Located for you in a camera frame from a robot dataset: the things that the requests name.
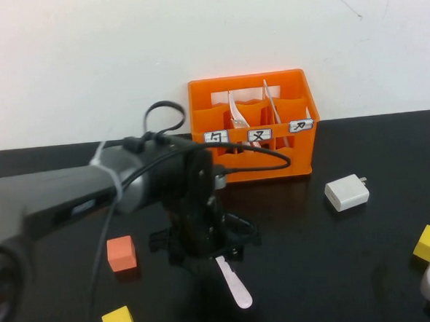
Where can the paper label spoon character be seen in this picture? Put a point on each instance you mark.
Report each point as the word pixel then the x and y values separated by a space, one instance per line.
pixel 217 136

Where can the white USB wall charger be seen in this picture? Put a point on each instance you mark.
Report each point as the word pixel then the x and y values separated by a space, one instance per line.
pixel 346 193

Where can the orange plastic cutlery crate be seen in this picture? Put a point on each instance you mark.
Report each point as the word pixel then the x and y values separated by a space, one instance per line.
pixel 298 152

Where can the paper label knife character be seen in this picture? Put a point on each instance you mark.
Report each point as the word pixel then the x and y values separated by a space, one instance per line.
pixel 301 126

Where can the pink plastic knife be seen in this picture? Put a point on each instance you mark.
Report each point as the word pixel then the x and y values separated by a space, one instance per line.
pixel 239 291

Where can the paper label fork character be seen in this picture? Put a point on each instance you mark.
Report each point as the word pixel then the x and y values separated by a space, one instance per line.
pixel 260 135

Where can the pink plastic fork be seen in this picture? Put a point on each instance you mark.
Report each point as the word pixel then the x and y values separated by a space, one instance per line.
pixel 235 108
pixel 240 123

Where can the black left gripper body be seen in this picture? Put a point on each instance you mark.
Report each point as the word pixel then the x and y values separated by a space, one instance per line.
pixel 198 238

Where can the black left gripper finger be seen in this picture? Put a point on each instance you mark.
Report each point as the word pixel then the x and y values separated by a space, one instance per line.
pixel 235 254
pixel 203 269

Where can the orange foam cube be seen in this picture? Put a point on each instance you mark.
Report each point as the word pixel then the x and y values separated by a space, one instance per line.
pixel 121 254

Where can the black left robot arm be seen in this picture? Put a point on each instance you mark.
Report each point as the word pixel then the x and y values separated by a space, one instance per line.
pixel 56 192

